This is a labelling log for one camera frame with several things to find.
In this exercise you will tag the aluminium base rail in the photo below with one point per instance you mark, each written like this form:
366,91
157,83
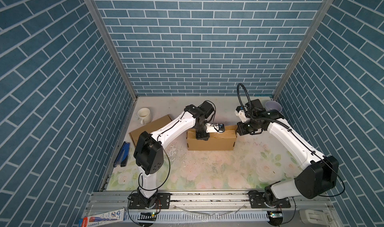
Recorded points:
216,201

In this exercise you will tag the lavender ceramic mug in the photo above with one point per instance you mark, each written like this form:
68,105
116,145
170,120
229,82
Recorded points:
273,105

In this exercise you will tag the white red blue carton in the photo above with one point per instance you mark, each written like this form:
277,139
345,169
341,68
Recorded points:
103,218

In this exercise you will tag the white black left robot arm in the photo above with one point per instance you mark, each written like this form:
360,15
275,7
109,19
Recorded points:
150,148

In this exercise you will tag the brown cardboard box sheet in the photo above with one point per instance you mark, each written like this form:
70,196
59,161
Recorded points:
151,127
216,142

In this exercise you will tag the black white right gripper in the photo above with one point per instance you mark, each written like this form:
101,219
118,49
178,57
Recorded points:
240,129

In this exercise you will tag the white slotted cable duct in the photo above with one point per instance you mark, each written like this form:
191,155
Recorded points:
183,217

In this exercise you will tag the brown cardboard box top sheet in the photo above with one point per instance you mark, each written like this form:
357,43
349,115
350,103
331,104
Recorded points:
151,127

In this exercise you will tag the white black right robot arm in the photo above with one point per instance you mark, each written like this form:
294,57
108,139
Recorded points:
319,172

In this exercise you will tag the aluminium corner post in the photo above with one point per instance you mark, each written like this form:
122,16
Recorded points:
319,16
95,14

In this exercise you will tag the blue object at left wall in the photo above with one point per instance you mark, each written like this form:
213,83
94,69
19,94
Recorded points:
123,155

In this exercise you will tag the aluminium right corner post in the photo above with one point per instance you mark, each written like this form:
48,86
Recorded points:
319,16

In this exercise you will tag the aluminium left corner post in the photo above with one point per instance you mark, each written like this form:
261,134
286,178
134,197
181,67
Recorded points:
95,14

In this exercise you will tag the white ceramic mug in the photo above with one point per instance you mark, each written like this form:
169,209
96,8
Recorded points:
145,116

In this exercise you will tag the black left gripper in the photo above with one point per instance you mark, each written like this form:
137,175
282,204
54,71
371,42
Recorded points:
205,136

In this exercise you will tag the white plastic device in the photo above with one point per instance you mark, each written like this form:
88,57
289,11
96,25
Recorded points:
308,216

